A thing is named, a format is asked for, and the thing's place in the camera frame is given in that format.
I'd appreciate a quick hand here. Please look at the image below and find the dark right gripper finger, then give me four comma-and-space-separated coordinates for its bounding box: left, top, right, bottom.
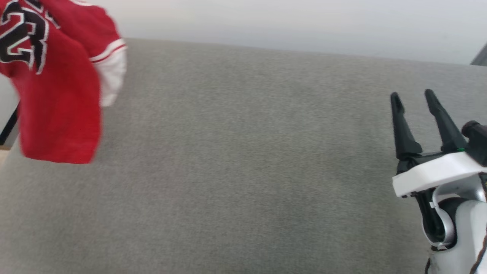
424, 89, 468, 154
390, 92, 423, 161

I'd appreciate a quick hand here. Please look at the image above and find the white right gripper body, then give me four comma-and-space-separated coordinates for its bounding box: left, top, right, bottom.
392, 150, 487, 199

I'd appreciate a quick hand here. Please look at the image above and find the red and white basketball jersey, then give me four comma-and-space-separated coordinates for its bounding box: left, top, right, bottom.
0, 0, 127, 164

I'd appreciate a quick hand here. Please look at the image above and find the grey metal bar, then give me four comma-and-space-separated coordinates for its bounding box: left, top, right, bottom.
471, 43, 487, 66

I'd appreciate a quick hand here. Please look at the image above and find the grey fabric sofa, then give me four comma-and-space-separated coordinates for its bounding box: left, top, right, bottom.
0, 37, 487, 274

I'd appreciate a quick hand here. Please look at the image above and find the black slanted bar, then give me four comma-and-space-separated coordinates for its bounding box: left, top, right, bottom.
0, 103, 19, 146

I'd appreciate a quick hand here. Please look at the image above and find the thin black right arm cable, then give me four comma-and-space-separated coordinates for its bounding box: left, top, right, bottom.
469, 226, 487, 274

